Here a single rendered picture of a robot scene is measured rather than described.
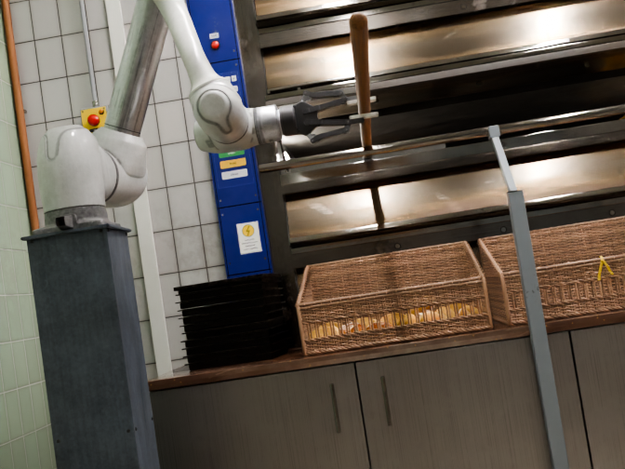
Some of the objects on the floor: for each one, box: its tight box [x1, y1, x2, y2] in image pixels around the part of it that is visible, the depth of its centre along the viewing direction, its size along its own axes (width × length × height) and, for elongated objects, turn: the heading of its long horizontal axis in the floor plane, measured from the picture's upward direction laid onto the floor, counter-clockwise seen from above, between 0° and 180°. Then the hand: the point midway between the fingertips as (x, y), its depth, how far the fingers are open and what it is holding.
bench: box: [148, 309, 625, 469], centre depth 278 cm, size 56×242×58 cm
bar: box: [259, 104, 625, 469], centre depth 260 cm, size 31×127×118 cm
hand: (363, 108), depth 221 cm, fingers closed on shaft, 3 cm apart
